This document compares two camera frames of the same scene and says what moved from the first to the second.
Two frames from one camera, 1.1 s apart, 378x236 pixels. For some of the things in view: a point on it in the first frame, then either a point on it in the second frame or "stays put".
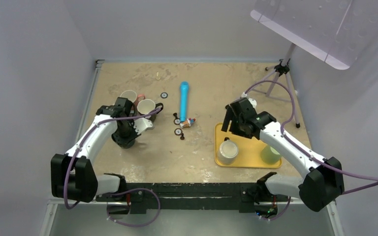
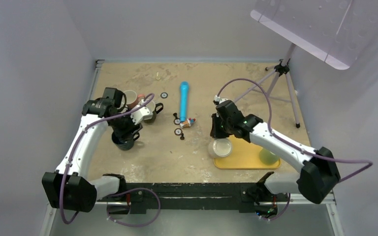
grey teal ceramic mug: x=131 y=95 stays put
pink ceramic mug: x=140 y=98 stays put
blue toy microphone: x=184 y=101 stays put
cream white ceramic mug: x=228 y=150 to x=220 y=147
